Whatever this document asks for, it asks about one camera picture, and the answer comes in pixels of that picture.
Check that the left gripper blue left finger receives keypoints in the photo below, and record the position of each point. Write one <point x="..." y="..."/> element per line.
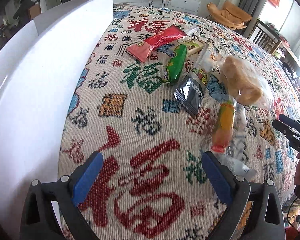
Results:
<point x="84" y="176"/>

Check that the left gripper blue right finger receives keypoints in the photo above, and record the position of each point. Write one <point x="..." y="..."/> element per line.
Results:
<point x="219" y="176"/>

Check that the white grey printed packet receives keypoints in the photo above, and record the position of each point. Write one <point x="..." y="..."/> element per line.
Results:
<point x="234" y="157"/>

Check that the black clear Astart snack packet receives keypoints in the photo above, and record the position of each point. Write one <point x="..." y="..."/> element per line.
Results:
<point x="190" y="92"/>

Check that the red snack packet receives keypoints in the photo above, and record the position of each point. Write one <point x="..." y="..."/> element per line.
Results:
<point x="143" y="49"/>

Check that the bread in clear bag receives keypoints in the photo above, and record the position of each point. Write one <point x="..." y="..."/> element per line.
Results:
<point x="245" y="83"/>

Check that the dark wooden chair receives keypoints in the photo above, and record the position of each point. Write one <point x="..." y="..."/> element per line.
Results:
<point x="266" y="38"/>

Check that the white cardboard box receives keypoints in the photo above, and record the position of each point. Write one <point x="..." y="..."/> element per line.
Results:
<point x="39" y="71"/>

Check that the patterned fu character blanket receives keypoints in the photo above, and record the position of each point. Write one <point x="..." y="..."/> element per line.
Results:
<point x="152" y="185"/>

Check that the green snack packet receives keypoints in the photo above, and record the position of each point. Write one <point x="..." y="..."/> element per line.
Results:
<point x="175" y="65"/>

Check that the orange lounge chair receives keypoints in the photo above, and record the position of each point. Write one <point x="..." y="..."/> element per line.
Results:
<point x="229" y="16"/>

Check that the yellow cake slice packet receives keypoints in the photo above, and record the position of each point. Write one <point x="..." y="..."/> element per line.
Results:
<point x="193" y="46"/>

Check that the person in dark clothes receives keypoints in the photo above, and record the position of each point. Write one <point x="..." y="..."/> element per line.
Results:
<point x="22" y="13"/>

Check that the brown dining chair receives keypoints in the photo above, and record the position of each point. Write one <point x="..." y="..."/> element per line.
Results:
<point x="35" y="10"/>

